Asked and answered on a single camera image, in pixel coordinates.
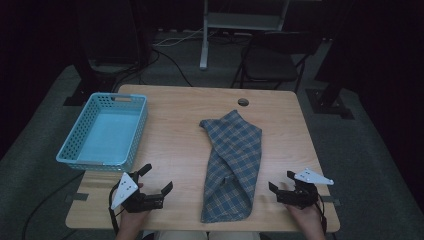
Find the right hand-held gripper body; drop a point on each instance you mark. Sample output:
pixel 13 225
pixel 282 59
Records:
pixel 300 196

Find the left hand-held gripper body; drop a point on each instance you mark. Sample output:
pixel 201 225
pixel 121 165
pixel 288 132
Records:
pixel 140 201

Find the blue plaid cloth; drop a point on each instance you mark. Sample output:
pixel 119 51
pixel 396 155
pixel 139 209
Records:
pixel 233 146

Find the person's left hand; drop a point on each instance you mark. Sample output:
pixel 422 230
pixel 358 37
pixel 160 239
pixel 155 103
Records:
pixel 131 220

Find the person's right hand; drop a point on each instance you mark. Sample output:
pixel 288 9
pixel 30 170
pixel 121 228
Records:
pixel 308 216

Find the grey tape strip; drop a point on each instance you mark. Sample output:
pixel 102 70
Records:
pixel 78 197
pixel 331 200

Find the light blue plastic basket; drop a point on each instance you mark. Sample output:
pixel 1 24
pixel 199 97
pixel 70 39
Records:
pixel 110 133

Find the dark stand base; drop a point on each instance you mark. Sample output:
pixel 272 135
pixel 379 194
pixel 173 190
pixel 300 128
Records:
pixel 328 100
pixel 86 90

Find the black folding chair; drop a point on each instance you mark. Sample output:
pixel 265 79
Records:
pixel 270 66

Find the white metal stand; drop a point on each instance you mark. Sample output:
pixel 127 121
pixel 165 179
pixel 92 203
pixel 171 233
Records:
pixel 204 50

